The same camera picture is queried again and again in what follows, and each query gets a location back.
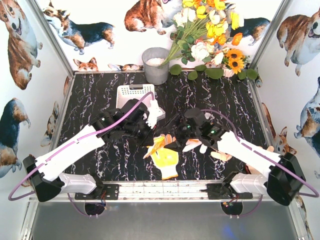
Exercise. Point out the artificial flower bouquet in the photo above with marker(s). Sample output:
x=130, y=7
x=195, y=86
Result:
x=201, y=28

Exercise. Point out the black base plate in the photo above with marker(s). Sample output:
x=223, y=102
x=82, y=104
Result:
x=218, y=191
x=108, y=191

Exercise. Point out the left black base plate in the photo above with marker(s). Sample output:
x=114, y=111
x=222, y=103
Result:
x=108, y=191

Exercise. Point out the front aluminium rail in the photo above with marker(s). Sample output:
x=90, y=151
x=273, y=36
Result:
x=161, y=191

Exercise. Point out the yellow dotted work glove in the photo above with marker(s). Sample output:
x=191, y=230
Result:
x=166, y=160

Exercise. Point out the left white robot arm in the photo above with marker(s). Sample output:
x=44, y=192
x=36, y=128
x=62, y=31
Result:
x=46, y=175

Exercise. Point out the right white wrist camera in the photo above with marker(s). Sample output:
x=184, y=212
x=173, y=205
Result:
x=208, y=116

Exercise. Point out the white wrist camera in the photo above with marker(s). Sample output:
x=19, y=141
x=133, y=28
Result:
x=208, y=116
x=155, y=114

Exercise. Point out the white glove orange cuff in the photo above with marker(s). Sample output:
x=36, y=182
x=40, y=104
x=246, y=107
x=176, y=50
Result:
x=158, y=143

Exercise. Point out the white knit glove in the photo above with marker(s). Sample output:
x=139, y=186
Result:
x=194, y=143

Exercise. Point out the grey metal bucket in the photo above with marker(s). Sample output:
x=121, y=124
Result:
x=155, y=69

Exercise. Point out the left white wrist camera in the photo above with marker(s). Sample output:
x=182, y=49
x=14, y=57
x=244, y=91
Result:
x=155, y=114

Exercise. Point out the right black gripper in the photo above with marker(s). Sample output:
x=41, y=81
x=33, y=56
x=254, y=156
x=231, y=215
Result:
x=179, y=129

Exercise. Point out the white plastic storage basket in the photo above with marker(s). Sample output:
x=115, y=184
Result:
x=136, y=91

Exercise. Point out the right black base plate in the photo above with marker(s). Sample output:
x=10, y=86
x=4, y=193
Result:
x=218, y=191

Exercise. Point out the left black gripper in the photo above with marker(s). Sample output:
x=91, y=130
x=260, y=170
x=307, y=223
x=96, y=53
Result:
x=144, y=129

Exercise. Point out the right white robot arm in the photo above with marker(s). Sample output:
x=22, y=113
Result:
x=279, y=176

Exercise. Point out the sunflower pot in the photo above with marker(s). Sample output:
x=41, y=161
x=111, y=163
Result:
x=234, y=61

